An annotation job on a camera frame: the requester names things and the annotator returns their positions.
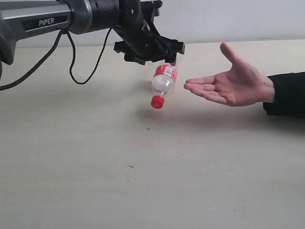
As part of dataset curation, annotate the clear bottle red label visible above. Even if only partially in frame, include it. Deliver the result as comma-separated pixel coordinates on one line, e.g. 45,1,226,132
151,54,183,109

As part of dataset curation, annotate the person's open hand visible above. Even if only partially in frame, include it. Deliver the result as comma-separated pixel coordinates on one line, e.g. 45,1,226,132
184,42,275,107

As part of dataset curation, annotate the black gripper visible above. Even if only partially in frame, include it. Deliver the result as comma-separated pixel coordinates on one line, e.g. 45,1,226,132
113,0,185,65

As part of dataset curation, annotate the black camera cable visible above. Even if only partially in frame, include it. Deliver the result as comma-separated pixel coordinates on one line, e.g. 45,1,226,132
0,27,112,91

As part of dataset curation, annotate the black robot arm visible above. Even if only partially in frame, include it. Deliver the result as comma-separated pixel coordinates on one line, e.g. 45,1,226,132
0,0,185,65

